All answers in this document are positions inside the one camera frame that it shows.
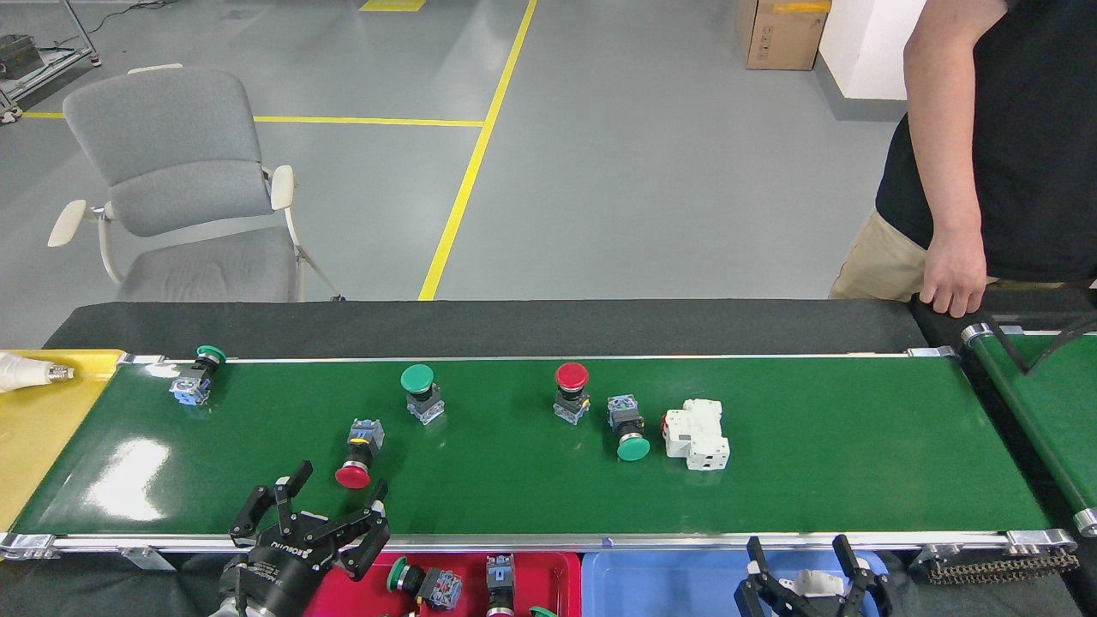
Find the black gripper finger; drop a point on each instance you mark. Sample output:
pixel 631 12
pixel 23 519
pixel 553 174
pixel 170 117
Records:
pixel 758 600
pixel 870 600

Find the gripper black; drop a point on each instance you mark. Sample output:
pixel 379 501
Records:
pixel 283 574

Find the red mushroom push button switch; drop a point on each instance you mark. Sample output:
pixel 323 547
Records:
pixel 352 476
pixel 572 375
pixel 500 587

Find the green mushroom push button switch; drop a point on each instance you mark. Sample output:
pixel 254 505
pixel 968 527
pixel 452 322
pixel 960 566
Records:
pixel 540 612
pixel 417 378
pixel 441 589
pixel 190 391
pixel 633 447

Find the person's right forearm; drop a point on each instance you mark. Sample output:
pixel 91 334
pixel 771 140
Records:
pixel 947 180

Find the short green conveyor belt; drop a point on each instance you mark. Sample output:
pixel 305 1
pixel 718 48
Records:
pixel 1054 411

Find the yellow plastic tray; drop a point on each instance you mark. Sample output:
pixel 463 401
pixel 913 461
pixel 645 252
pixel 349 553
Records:
pixel 34 446

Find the person's right hand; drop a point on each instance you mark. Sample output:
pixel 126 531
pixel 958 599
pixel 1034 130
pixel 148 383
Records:
pixel 953 274

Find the blue plastic bin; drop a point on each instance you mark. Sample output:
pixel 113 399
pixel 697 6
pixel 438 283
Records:
pixel 660 587

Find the red plastic bin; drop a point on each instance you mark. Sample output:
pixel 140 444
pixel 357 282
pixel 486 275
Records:
pixel 548 578

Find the white light bulb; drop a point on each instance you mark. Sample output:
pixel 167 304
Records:
pixel 21 371

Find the grey office chair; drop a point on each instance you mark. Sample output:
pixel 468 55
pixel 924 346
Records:
pixel 163 137

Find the person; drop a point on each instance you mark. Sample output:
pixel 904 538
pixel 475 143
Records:
pixel 1037 146

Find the metal wheeled rack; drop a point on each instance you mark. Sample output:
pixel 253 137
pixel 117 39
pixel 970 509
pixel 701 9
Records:
pixel 60 67

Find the dark grey box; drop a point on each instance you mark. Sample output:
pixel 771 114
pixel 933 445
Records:
pixel 17 56

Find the cardboard box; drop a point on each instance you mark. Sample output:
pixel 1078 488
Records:
pixel 784 38

